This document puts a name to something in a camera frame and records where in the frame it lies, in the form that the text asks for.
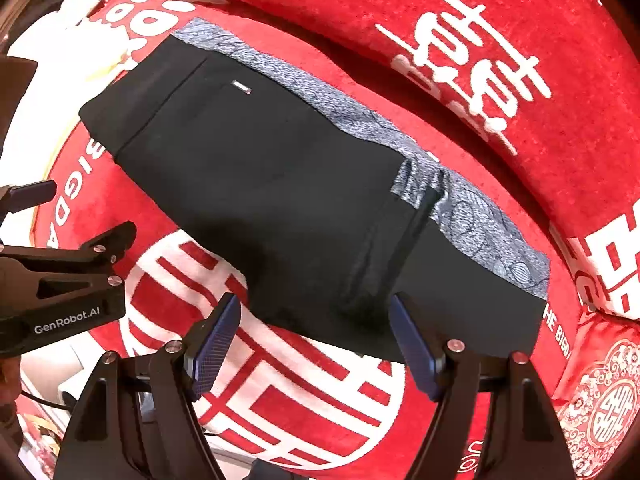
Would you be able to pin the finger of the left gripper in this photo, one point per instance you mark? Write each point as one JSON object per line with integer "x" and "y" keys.
{"x": 14, "y": 199}

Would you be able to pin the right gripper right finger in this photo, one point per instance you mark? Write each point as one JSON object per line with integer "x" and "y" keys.
{"x": 504, "y": 397}

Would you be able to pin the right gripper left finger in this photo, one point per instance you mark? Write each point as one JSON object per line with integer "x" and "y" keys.
{"x": 136, "y": 419}

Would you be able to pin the black pants with grey waistband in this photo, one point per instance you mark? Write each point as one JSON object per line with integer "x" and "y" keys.
{"x": 325, "y": 207}

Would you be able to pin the red embroidered cushion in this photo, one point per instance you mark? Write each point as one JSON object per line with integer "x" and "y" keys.
{"x": 597, "y": 397}

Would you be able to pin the cream white garment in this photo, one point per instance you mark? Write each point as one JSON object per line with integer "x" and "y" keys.
{"x": 76, "y": 60}

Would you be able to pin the red sofa with white characters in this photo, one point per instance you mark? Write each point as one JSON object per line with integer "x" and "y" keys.
{"x": 548, "y": 84}

